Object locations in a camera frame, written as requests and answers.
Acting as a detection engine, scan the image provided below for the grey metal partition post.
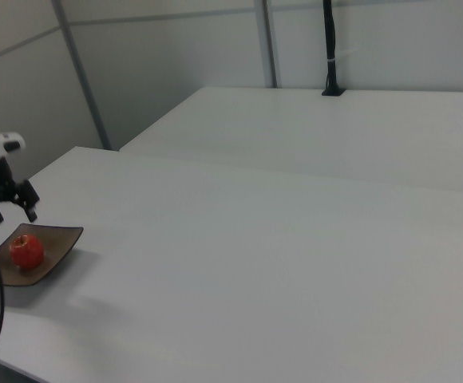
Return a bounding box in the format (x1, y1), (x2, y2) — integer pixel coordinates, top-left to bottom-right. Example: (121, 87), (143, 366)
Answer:
(261, 0), (279, 89)
(50, 0), (112, 152)

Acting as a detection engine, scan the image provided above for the black camera stand pole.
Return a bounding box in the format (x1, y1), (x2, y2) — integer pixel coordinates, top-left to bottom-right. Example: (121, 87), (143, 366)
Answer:
(320, 0), (346, 97)

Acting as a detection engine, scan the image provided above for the red apple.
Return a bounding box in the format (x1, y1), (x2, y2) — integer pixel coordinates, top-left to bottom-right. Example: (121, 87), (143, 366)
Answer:
(9, 233), (46, 271)

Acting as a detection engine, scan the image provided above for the brown square ceramic plate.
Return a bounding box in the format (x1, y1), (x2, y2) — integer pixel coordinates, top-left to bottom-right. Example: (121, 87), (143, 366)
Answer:
(0, 223), (85, 287)

